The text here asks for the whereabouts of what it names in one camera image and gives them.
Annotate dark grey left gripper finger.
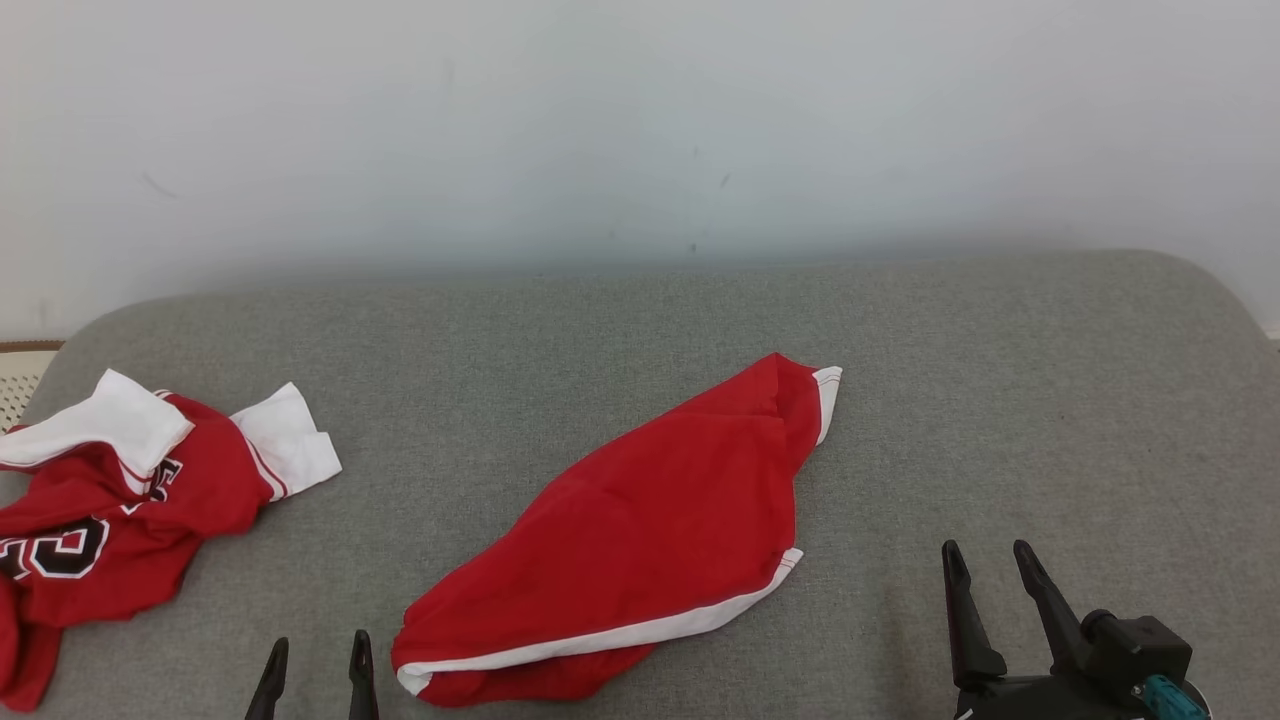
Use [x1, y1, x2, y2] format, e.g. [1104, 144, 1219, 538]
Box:
[245, 637, 291, 720]
[348, 630, 379, 720]

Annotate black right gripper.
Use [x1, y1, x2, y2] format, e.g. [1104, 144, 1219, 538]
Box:
[941, 540, 1151, 720]

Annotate red Bulls 23 jersey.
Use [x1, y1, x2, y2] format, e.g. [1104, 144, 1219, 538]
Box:
[0, 368, 343, 713]

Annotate red shorts with white stripe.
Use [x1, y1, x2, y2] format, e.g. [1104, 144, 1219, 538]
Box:
[390, 352, 843, 709]

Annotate grey fabric sofa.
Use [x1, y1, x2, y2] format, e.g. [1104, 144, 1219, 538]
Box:
[0, 250, 1280, 720]

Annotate cream laundry basket brown rim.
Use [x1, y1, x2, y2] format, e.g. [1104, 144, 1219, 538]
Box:
[0, 340, 63, 433]

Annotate teal plug camera cable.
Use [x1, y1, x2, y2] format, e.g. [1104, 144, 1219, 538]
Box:
[1135, 675, 1213, 720]

